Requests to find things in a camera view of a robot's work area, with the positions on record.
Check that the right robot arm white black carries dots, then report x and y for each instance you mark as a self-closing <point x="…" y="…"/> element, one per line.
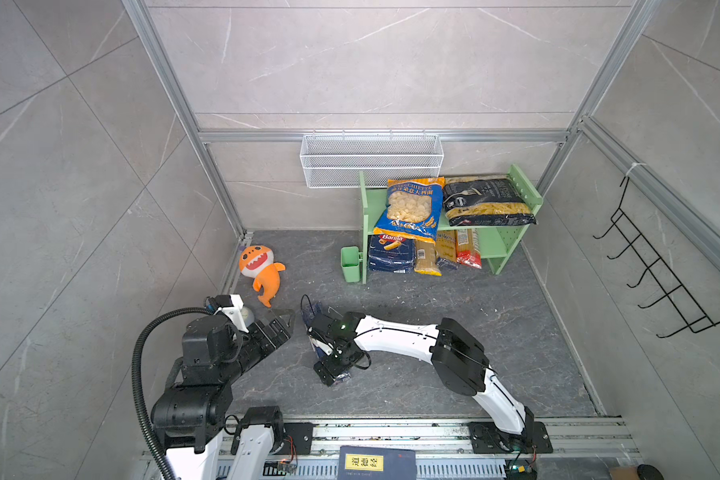
<point x="457" y="356"/>

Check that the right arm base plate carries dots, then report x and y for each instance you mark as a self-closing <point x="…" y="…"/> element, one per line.
<point x="486" y="438"/>

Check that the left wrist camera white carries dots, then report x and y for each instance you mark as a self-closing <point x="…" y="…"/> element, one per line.
<point x="231" y="306"/>

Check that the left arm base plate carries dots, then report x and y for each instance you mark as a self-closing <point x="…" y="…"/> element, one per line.
<point x="294" y="437"/>

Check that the blue orecchiette pasta bag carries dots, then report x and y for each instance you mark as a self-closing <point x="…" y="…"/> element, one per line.
<point x="413" y="209"/>

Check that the aluminium rail frame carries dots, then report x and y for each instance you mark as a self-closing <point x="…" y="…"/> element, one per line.
<point x="442" y="446"/>

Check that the orange shark plush toy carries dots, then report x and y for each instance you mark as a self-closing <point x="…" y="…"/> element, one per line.
<point x="258" y="263"/>

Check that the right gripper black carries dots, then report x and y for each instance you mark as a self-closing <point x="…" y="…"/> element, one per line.
<point x="325" y="365"/>

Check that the blue Barilla rigatoni box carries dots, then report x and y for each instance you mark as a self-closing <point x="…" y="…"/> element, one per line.
<point x="391" y="254"/>

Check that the yellow spaghetti bag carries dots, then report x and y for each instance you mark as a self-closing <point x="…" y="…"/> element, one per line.
<point x="426" y="259"/>

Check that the red pasta packet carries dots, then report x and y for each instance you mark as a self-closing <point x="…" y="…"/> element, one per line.
<point x="467" y="248"/>

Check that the small grey alarm clock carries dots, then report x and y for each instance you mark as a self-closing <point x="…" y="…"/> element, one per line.
<point x="249" y="315"/>

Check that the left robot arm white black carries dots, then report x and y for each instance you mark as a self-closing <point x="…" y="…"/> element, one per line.
<point x="186" y="415"/>

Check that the black wire hook rack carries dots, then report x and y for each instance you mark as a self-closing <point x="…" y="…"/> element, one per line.
<point x="654" y="266"/>

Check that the small green cup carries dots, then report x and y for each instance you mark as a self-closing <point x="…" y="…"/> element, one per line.
<point x="351" y="264"/>

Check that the white wire mesh basket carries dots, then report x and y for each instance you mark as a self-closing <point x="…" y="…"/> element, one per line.
<point x="347" y="160"/>

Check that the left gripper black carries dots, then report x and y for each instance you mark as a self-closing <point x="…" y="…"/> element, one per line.
<point x="279" y="331"/>

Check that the dark blue spaghetti bag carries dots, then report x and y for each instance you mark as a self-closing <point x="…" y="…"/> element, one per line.
<point x="446" y="250"/>

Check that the blue Barilla spaghetti box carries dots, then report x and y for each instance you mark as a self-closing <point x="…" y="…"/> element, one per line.
<point x="320" y="348"/>

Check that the dark blue book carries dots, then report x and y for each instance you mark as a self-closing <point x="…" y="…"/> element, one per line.
<point x="368" y="463"/>

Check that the dark penne pasta bag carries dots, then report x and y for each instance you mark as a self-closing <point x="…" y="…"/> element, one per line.
<point x="488" y="200"/>

